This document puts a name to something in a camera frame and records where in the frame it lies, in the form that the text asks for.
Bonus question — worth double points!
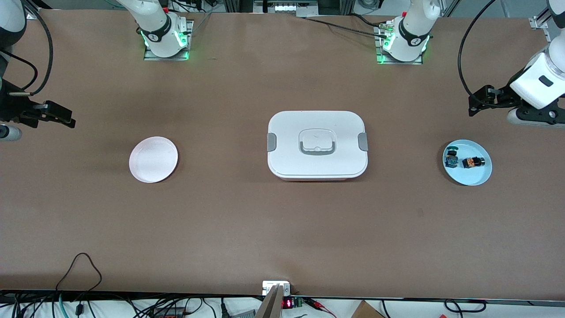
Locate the black cable to arm base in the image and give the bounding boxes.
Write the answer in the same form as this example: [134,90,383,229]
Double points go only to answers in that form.
[297,13,391,36]

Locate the red clip leads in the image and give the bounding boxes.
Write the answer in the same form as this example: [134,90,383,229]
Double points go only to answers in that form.
[305,298,337,318]

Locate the white lidded lunch box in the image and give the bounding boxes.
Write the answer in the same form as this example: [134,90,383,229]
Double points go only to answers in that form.
[267,110,369,182]

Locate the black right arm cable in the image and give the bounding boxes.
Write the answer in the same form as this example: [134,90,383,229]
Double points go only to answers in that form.
[0,0,54,97]

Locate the black cable loop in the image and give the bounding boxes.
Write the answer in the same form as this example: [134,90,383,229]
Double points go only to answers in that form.
[444,299,487,313]

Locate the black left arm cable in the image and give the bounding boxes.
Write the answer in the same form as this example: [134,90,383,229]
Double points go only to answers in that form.
[458,0,506,109]

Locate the pink round plate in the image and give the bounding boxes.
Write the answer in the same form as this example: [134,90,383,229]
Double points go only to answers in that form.
[129,136,179,183]

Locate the lit silver control box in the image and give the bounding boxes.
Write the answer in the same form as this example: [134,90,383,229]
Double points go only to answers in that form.
[254,0,318,14]

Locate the small white mounting block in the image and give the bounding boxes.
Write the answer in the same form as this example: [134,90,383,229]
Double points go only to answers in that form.
[262,281,291,295]

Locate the light blue round plate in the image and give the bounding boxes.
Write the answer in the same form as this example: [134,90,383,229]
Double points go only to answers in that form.
[442,139,493,186]

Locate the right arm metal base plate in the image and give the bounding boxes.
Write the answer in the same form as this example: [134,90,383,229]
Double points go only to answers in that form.
[143,20,194,61]

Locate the aluminium profile rail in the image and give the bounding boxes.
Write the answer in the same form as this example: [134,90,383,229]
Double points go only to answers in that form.
[530,7,553,45]

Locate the brown cardboard piece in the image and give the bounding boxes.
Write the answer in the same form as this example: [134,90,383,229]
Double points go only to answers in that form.
[351,300,384,318]

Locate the thin black looped cable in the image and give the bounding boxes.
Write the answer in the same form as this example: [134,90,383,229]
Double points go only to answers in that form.
[55,253,103,294]

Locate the green push-button switch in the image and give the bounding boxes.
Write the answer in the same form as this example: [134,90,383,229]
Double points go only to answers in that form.
[444,145,460,168]

